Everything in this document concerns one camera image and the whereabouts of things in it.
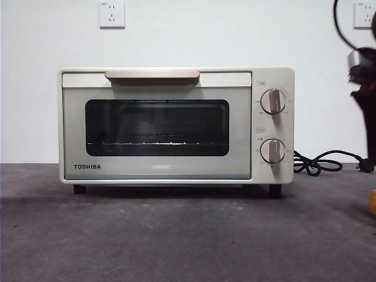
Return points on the white wall socket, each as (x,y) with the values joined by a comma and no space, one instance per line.
(112,14)
(365,15)

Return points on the yellow corn cob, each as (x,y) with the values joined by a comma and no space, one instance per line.
(373,201)

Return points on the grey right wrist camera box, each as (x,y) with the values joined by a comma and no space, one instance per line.
(352,60)

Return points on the cream oven knob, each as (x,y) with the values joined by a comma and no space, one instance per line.
(273,151)
(273,101)

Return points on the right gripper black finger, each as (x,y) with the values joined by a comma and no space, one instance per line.
(370,123)

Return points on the cream Toshiba toaster oven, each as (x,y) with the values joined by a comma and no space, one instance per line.
(273,126)

